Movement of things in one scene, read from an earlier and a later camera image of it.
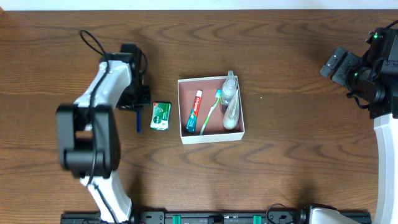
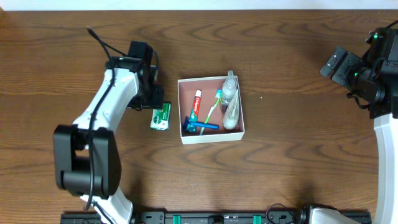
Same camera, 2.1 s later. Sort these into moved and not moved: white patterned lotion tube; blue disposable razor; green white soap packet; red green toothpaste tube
Moved: blue disposable razor
Not moved: white patterned lotion tube; green white soap packet; red green toothpaste tube
